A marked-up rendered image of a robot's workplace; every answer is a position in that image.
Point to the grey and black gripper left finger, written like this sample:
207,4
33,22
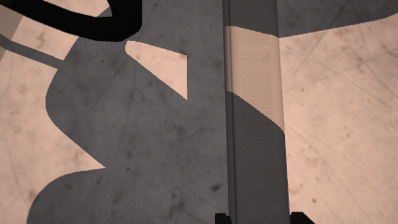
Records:
221,218

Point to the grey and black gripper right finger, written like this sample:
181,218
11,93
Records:
300,218

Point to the brown wall panel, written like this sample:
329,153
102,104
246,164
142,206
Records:
9,22

